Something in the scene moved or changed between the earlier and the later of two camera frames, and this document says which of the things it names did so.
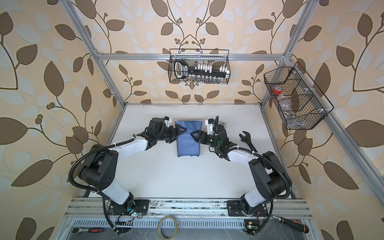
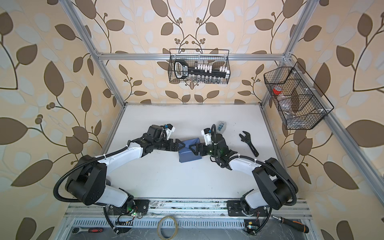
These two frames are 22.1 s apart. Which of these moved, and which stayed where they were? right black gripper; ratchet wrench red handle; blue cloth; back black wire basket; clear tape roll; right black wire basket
Moved: right black gripper; blue cloth
Stayed: ratchet wrench red handle; right black wire basket; back black wire basket; clear tape roll
